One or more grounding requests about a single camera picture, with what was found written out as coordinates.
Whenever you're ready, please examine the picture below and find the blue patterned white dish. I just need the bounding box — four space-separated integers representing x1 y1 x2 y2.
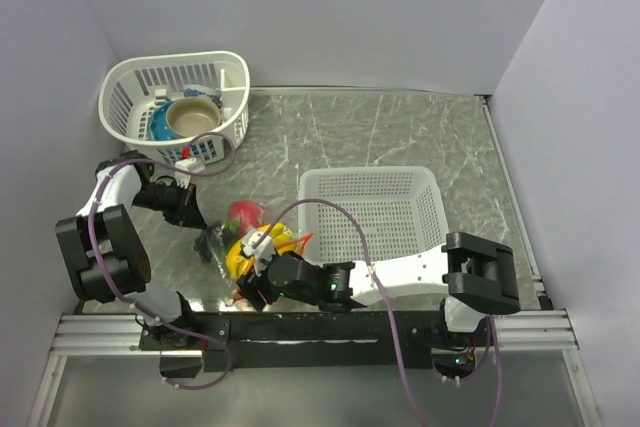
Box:
183 84 221 105

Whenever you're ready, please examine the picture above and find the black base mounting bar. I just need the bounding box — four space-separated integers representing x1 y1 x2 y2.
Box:
139 311 490 379

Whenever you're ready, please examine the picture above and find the red fake apple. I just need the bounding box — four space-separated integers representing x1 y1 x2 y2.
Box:
227 200 265 235

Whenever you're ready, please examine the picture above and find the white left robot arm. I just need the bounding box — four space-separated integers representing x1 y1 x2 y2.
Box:
55 151 207 349

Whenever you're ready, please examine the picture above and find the clear zip top bag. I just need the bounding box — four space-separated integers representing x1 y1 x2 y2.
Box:
193 200 314 282

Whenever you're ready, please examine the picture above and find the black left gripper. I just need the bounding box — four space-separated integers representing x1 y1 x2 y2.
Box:
132 179 207 229

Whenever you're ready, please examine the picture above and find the aluminium frame rail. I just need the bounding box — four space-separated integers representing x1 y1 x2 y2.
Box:
49 311 579 357

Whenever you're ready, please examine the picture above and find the blue plate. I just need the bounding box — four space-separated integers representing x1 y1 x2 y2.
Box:
147 101 176 142

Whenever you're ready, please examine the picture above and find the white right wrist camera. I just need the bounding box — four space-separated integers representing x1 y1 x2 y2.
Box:
241 228 277 273

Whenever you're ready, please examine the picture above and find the white slotted dish basket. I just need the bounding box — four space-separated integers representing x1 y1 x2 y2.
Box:
98 51 250 164

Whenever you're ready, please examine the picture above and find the white perforated tray basket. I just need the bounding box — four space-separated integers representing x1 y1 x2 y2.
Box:
298 166 449 263

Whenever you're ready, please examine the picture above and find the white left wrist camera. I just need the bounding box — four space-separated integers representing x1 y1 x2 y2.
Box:
174 147 205 188

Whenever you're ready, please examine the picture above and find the beige bowl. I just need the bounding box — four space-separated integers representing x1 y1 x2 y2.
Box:
167 97 222 138

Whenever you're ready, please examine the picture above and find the yellow fake banana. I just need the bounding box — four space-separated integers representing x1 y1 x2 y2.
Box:
226 222 299 281

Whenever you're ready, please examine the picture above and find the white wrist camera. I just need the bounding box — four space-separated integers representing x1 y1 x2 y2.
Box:
241 228 277 273
174 147 205 188

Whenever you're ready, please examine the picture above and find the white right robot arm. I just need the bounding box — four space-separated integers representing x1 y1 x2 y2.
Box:
235 229 521 346

